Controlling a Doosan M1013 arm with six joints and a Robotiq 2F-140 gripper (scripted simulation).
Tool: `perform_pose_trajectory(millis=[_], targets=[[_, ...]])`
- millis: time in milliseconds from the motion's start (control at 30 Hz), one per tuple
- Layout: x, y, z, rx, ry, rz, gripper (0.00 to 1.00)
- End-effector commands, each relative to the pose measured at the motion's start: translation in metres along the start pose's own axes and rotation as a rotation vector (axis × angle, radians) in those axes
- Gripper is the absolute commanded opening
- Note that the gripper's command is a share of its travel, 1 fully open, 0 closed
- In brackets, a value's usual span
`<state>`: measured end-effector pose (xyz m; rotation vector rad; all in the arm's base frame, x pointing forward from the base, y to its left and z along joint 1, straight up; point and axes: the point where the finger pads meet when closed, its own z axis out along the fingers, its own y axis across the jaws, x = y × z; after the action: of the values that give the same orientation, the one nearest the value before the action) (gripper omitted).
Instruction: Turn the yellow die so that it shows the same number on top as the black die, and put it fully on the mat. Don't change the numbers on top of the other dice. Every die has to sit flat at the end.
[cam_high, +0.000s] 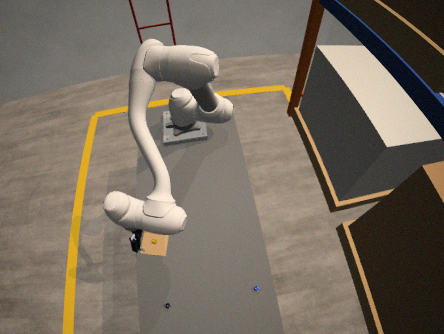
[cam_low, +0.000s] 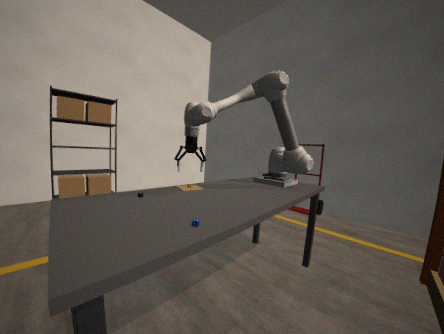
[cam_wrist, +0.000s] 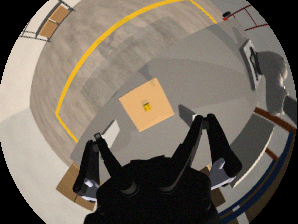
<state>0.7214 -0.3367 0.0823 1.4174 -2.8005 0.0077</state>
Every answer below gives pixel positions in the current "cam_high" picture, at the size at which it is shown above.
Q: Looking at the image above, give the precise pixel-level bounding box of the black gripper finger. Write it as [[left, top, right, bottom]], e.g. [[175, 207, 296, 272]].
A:
[[129, 232, 145, 253]]

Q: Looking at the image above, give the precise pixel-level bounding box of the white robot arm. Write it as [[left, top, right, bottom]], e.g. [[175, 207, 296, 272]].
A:
[[103, 39, 233, 235]]

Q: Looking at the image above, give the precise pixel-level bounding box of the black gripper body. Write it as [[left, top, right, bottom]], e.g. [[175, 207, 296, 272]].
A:
[[132, 229, 143, 236]]

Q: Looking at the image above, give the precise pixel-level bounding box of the tan flat mat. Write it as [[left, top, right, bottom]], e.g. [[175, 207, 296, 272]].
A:
[[140, 231, 169, 256]]

